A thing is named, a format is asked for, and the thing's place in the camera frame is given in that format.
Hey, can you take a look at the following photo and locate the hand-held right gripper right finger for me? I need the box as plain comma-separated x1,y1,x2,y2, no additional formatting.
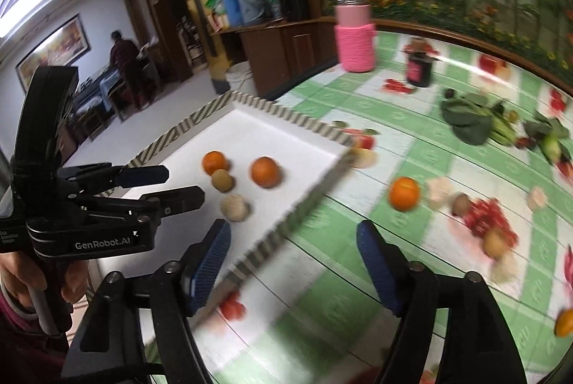
357,219,529,384

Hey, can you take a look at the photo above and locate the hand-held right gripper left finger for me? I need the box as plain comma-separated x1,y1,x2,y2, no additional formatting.
60,218,233,384

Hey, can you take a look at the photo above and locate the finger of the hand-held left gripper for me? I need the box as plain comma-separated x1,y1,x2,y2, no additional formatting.
86,185,207,217
58,164,171,195

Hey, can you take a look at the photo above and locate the brown kiwi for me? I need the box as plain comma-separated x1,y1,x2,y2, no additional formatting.
451,193,472,217
211,169,235,192

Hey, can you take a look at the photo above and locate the orange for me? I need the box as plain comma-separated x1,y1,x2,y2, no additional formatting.
389,177,422,212
202,151,230,176
250,157,282,188
554,308,573,337

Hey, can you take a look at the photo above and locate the small tan potato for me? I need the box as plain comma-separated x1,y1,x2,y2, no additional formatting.
482,228,509,258

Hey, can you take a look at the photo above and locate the white tray with striped rim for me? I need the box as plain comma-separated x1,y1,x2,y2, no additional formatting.
87,91,359,349

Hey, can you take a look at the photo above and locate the person's left forearm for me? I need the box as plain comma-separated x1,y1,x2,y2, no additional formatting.
0,285,72,384

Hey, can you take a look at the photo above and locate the person's left hand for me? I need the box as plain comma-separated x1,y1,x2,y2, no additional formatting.
0,252,92,314

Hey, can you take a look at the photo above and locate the ceiling light panel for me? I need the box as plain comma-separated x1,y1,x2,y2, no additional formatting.
0,0,52,38

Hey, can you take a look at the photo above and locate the green checked fruit print tablecloth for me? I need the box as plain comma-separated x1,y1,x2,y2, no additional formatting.
143,30,573,384

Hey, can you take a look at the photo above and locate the white bucket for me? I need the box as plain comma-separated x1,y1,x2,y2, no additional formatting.
225,62,258,96

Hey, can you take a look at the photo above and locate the dark green leafy vegetable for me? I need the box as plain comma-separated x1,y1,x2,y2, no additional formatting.
441,93,493,145

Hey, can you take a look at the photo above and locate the green and white packet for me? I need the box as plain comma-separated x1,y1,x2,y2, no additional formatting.
205,0,227,31

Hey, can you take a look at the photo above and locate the wooden cabinet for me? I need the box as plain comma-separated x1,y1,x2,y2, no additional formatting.
210,19,341,98

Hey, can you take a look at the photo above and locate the light green vegetable stalk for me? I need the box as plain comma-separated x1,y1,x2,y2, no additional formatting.
488,102,520,147

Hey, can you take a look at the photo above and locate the blue plastic jug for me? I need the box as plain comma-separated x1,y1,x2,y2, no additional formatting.
222,0,242,27

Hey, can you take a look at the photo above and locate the dark jar with pink label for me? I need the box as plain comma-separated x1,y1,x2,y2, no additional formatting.
405,38,434,88

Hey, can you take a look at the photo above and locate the grey blue thermos jug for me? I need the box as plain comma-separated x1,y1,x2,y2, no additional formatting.
236,0,274,25

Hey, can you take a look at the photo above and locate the green bok choy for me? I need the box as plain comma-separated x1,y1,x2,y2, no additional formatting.
524,117,569,165

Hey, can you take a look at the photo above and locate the pink bottle with knitted sleeve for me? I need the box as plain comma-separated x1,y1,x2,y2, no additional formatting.
333,0,377,73

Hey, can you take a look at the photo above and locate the dark kettle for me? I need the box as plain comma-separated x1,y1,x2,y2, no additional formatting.
282,0,309,22

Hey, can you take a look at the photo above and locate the framed wall painting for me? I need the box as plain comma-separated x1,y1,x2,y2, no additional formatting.
15,13,90,93

